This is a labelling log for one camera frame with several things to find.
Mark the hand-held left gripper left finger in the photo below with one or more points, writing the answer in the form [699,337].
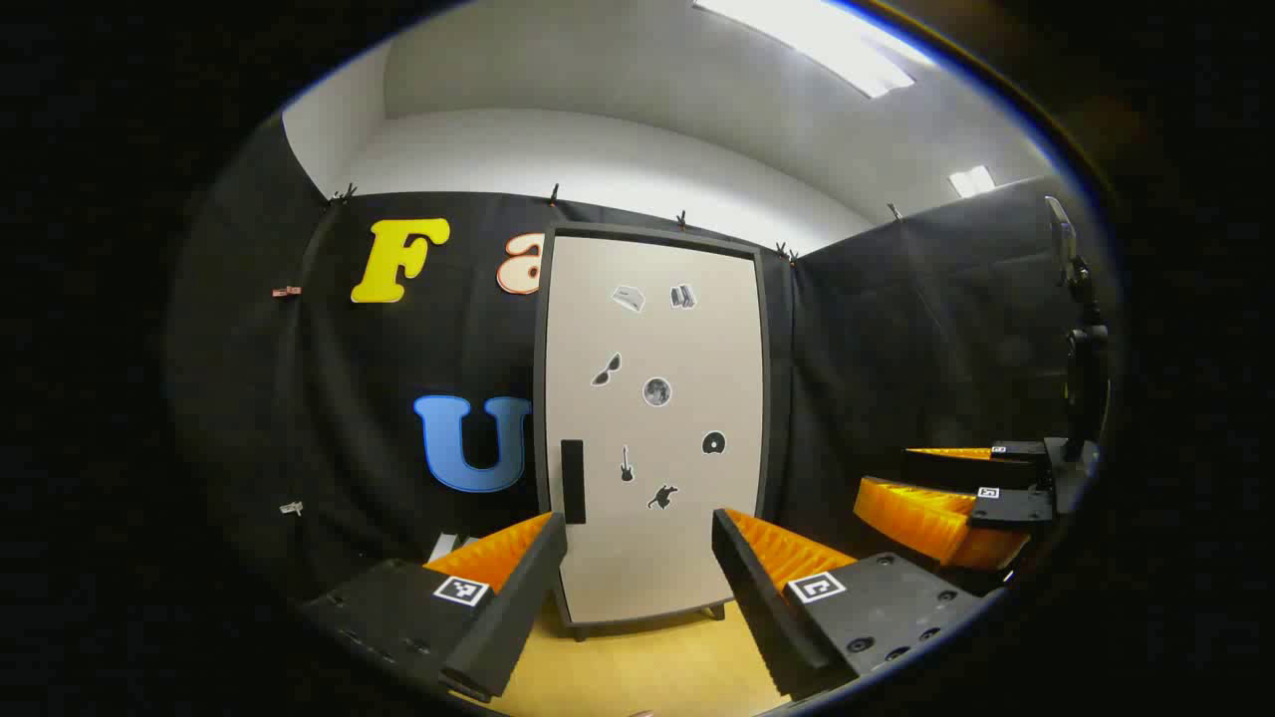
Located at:
[518,607]

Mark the small ceiling light panel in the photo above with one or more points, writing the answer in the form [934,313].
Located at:
[971,181]

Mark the beige cabinet door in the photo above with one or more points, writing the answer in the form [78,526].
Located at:
[687,349]

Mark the large ceiling light panel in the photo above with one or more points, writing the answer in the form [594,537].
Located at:
[827,45]

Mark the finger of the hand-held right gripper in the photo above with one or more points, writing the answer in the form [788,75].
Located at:
[1011,508]
[956,470]

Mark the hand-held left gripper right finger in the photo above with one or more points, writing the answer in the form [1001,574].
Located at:
[762,607]

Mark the black backdrop cloth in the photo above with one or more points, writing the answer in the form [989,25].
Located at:
[329,398]

